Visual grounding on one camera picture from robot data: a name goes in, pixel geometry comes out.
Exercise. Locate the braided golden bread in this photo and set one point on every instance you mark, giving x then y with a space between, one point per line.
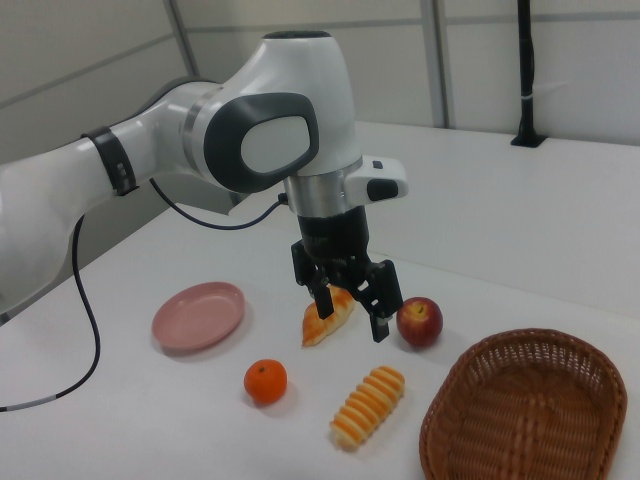
320 330

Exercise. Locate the striped ridged bread roll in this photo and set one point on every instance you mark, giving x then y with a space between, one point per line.
367 407

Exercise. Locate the black camera stand pole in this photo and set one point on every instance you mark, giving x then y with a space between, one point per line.
525 75

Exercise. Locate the red apple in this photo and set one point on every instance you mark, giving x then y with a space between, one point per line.
420 325

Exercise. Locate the orange tangerine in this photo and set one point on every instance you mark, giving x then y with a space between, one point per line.
265 382

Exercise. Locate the brown woven basket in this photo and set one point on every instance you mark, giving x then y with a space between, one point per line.
525 415

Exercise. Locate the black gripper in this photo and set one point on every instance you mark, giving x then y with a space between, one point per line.
332 240

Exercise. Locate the pink plate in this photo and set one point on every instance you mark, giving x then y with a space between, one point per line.
197 320

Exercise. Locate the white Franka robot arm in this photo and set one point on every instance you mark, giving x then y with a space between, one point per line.
280 145

